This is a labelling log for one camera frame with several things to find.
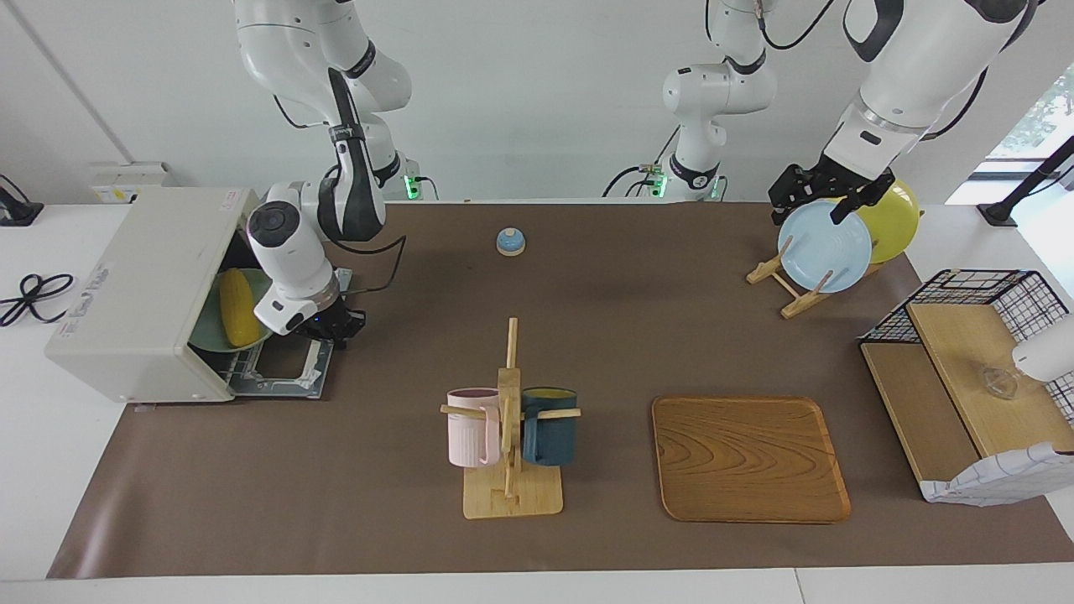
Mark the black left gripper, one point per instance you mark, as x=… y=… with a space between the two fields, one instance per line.
x=818 y=180

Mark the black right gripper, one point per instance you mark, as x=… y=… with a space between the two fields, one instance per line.
x=344 y=323

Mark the yellow corn cob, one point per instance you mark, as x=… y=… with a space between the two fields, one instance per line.
x=239 y=306

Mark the pale green plate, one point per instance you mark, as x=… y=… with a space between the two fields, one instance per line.
x=205 y=335

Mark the beige toaster oven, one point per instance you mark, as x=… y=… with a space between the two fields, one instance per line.
x=134 y=294

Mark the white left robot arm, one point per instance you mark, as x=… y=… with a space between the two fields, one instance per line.
x=923 y=67

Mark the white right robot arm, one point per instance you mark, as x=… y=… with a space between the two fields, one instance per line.
x=285 y=252

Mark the light blue plate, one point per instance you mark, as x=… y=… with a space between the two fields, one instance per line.
x=822 y=252

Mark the yellow plate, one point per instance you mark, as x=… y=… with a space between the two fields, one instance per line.
x=898 y=226

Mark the wooden plate rack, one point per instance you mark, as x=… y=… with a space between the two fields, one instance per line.
x=797 y=306

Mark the brown table mat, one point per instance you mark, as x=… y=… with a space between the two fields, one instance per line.
x=336 y=486

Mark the pink mug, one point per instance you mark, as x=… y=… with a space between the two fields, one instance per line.
x=470 y=436

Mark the blue lid with wooden knob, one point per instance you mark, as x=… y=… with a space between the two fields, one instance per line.
x=510 y=243

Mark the dark blue mug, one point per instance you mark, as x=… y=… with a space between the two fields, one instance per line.
x=550 y=440

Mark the wooden mug tree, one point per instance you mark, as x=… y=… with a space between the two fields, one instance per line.
x=512 y=499

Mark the small clear glass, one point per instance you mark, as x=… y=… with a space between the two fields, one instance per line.
x=998 y=384

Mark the wooden serving tray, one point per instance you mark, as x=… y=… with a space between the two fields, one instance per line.
x=747 y=461

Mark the white rounded device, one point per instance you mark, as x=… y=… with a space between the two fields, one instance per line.
x=1049 y=352

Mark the white checkered cloth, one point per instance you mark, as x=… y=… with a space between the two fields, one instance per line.
x=1007 y=478

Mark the black clamp base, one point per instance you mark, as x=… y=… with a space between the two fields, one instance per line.
x=17 y=214

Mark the black camera stand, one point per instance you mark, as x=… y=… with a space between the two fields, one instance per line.
x=998 y=214

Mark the white wall socket box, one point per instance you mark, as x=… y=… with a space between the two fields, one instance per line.
x=126 y=180

